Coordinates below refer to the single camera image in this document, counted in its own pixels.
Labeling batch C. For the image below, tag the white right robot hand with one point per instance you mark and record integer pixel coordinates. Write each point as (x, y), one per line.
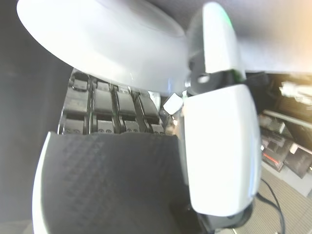
(109, 182)

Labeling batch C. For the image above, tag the cluttered storage shelf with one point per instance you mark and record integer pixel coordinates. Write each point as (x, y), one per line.
(292, 156)

